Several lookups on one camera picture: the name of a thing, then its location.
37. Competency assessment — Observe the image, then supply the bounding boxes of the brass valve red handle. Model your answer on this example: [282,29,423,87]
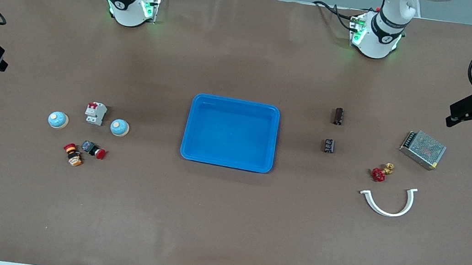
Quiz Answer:
[370,161,395,184]

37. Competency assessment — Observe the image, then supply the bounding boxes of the red orange emergency stop button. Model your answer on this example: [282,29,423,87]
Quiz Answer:
[61,142,86,168]

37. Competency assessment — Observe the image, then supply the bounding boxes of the blue desk bell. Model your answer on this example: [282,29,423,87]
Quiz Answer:
[108,118,131,139]
[46,110,70,131]

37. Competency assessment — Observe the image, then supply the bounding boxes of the red black emergency stop button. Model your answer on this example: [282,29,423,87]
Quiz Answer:
[79,140,108,161]

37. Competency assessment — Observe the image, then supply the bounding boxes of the black base cable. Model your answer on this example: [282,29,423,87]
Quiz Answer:
[309,0,357,32]

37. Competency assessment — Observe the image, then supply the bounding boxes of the metal mesh power supply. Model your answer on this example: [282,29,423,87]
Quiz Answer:
[397,128,449,173]

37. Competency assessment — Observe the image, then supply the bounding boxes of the blue plastic tray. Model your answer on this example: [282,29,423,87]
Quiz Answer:
[178,92,282,175]

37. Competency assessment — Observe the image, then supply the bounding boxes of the white half-round pipe clamp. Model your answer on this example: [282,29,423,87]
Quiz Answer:
[357,181,418,221]

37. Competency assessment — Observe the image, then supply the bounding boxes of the white red circuit breaker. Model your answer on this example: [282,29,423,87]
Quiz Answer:
[84,101,108,127]

